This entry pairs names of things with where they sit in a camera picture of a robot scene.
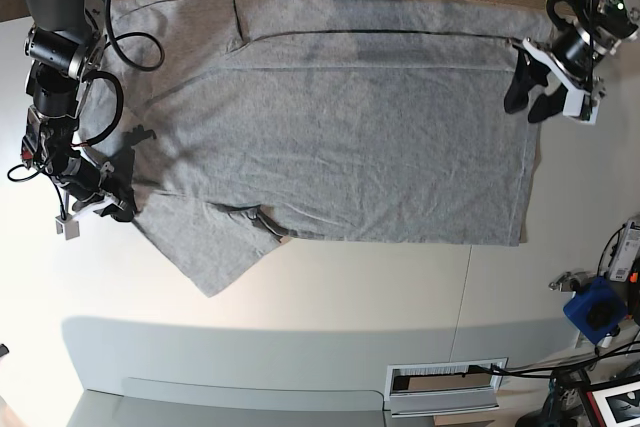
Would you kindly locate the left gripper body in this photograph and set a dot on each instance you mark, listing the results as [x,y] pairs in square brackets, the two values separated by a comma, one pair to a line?
[571,57]

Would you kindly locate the table cable grommet box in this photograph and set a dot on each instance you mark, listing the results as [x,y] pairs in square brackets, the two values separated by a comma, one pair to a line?
[423,390]

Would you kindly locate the white barcode power adapter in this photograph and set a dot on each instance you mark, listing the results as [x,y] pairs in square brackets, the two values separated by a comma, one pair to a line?
[626,252]

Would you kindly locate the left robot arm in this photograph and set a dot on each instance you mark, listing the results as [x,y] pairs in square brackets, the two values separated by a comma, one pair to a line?
[612,22]

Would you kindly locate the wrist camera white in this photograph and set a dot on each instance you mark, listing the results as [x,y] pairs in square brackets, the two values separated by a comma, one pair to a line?
[67,226]
[581,106]

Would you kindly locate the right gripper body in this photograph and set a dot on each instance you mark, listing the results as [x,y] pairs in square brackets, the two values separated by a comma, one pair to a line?
[85,186]

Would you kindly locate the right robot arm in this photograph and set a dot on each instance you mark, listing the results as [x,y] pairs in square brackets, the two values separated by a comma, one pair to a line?
[65,45]

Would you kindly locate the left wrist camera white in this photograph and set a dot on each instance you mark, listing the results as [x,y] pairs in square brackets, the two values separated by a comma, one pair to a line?
[581,106]

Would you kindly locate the framed picture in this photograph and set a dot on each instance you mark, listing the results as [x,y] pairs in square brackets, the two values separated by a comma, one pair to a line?
[614,404]

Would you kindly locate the grey T-shirt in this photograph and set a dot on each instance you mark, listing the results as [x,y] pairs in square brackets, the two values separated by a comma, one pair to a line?
[328,120]

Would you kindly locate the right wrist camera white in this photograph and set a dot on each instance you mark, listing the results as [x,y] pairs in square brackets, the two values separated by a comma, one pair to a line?
[67,226]

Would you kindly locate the metal table clamp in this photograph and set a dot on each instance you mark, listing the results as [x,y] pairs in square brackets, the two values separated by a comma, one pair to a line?
[570,281]

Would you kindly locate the blue plastic device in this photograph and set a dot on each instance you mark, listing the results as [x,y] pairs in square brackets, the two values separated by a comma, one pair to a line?
[596,310]

